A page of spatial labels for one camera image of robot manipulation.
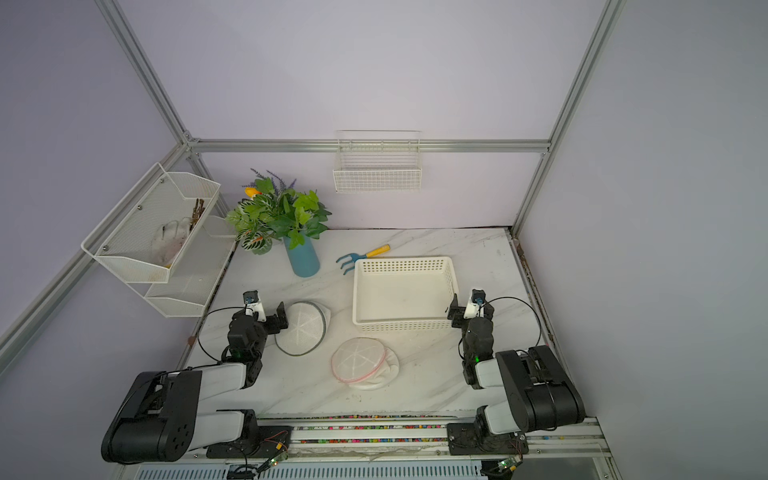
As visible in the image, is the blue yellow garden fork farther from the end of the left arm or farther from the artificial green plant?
the end of the left arm

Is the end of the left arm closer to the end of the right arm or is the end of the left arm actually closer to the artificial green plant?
the artificial green plant

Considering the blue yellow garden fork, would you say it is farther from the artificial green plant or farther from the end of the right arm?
the end of the right arm

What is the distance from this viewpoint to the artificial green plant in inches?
31.3

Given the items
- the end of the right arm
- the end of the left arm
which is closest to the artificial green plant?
the end of the left arm
